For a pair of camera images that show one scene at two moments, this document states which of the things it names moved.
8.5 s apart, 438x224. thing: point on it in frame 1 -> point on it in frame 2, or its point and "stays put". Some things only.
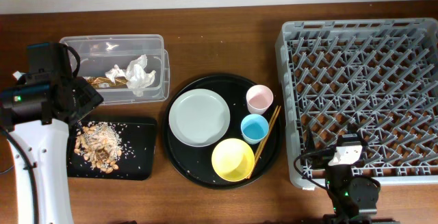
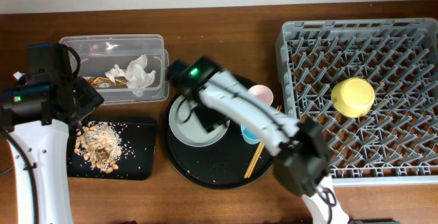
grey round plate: (199, 117) stays put
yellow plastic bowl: (233, 159) -> (353, 97)
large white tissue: (136, 74) stays put
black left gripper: (89, 97) stays put
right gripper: (311, 144) -> (211, 126)
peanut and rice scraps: (100, 144) stays put
